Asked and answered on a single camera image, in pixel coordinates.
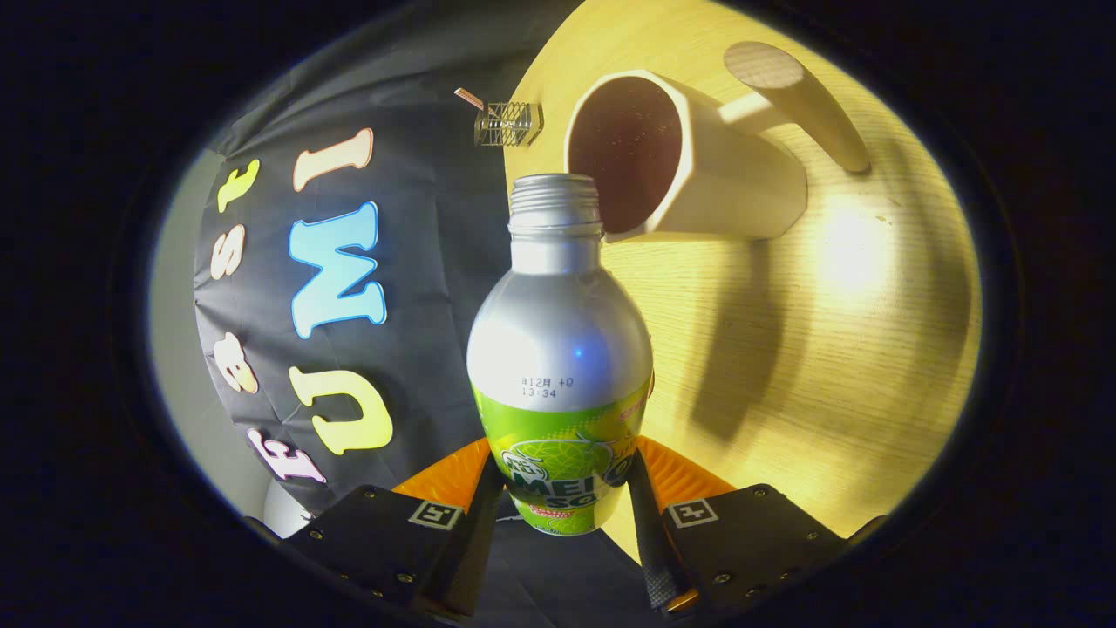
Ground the silver green juice bottle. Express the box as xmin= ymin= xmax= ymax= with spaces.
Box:
xmin=466 ymin=173 xmax=654 ymax=537

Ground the wooden table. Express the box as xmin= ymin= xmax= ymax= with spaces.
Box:
xmin=504 ymin=0 xmax=984 ymax=563

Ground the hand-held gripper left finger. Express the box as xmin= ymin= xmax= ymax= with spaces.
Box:
xmin=283 ymin=436 xmax=507 ymax=622

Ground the cream cup with wooden handle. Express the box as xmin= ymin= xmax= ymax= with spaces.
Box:
xmin=564 ymin=41 xmax=873 ymax=244

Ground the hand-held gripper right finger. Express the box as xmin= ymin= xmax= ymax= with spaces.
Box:
xmin=626 ymin=436 xmax=848 ymax=622

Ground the wire mesh holder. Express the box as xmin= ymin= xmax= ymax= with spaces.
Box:
xmin=473 ymin=101 xmax=545 ymax=147

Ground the black backdrop cloth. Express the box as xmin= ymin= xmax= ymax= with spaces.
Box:
xmin=192 ymin=0 xmax=672 ymax=628

